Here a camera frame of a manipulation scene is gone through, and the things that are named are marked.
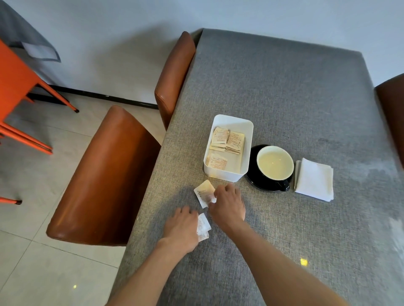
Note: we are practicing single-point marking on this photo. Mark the person's left hand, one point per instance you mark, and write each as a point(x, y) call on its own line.
point(180, 231)

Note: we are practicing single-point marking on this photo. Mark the person's right hand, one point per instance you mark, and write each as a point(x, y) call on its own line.
point(229, 206)

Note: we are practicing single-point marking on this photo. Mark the person's left fingers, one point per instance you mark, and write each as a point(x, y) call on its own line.
point(184, 212)

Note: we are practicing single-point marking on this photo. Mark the person's right thumb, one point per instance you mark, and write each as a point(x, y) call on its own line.
point(213, 206)

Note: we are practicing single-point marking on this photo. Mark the torn beige sugar packet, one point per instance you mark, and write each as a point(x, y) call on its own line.
point(203, 225)
point(204, 192)

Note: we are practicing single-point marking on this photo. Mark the person's right forearm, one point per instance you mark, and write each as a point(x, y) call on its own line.
point(274, 268)

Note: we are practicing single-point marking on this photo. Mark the person's left forearm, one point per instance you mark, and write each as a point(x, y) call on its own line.
point(148, 277)

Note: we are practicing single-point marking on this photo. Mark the white plastic box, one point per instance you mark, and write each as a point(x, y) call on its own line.
point(230, 175)

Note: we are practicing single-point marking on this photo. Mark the black saucer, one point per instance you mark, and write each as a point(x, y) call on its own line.
point(252, 171)

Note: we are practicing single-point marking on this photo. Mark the black cup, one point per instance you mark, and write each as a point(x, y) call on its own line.
point(275, 182)

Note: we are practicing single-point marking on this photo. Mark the pile of beige sachets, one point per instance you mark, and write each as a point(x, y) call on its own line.
point(235, 142)

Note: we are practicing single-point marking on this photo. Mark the pale yellow drink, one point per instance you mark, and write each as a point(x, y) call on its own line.
point(275, 164)

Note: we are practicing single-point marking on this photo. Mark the brown leather chair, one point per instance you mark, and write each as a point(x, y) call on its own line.
point(107, 179)
point(173, 75)
point(393, 107)

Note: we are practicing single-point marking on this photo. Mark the white folded napkin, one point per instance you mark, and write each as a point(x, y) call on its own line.
point(314, 179)

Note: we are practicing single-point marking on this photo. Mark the grey woven tablecloth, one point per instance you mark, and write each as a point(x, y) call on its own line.
point(284, 94)

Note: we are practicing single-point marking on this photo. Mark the orange metal chair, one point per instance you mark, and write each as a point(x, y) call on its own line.
point(9, 200)
point(14, 82)

